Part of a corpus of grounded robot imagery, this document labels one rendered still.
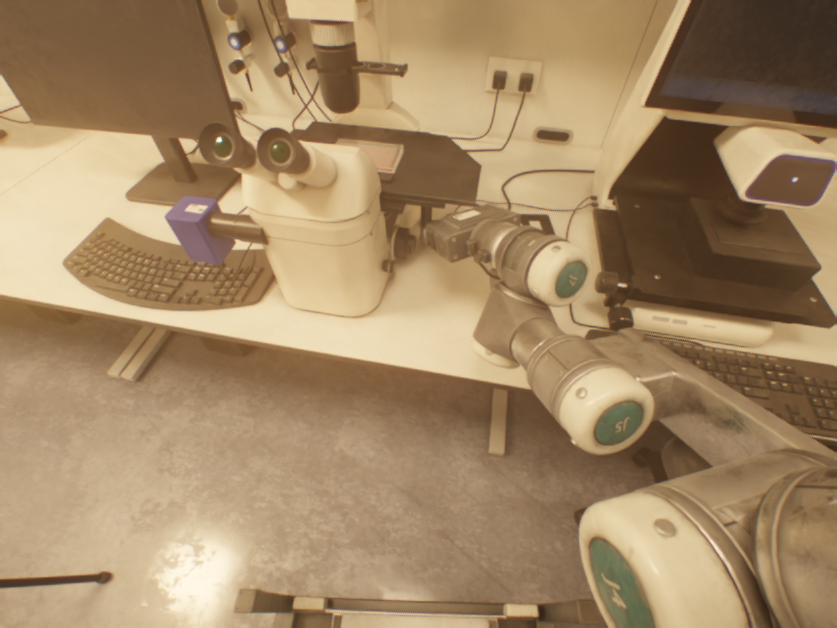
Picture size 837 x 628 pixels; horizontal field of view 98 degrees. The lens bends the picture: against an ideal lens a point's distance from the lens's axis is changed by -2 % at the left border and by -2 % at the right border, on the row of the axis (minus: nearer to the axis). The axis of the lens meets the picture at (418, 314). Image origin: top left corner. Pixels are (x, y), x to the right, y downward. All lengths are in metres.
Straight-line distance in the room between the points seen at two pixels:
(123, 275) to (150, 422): 0.85
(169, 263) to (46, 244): 0.35
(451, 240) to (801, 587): 0.50
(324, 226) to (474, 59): 0.80
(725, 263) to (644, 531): 0.62
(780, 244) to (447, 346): 0.59
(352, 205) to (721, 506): 0.50
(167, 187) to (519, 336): 1.01
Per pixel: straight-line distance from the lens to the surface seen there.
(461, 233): 0.60
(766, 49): 0.79
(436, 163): 0.74
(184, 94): 0.97
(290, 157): 0.47
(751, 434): 0.39
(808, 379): 0.91
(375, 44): 0.87
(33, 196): 1.44
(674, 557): 0.26
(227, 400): 1.63
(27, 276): 1.15
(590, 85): 1.29
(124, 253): 1.03
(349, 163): 0.57
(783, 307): 0.87
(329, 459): 1.41
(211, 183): 1.18
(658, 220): 0.92
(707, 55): 0.76
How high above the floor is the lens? 1.32
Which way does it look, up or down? 51 degrees down
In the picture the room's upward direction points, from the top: 1 degrees clockwise
